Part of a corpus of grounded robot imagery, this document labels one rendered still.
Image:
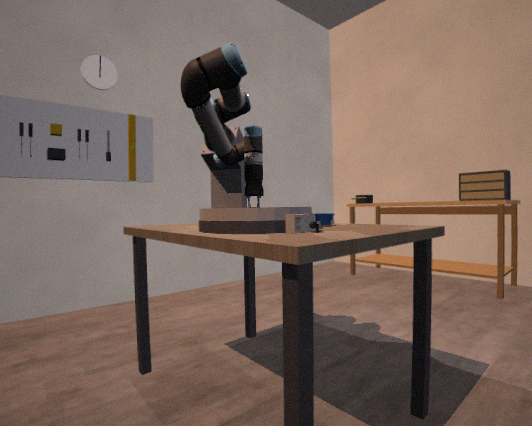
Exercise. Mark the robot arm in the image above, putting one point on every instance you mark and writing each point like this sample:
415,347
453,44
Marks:
223,69

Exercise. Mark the blue crate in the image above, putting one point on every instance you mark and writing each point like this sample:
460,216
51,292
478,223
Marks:
324,218

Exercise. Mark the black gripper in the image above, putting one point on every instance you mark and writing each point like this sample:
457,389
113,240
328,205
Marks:
253,176

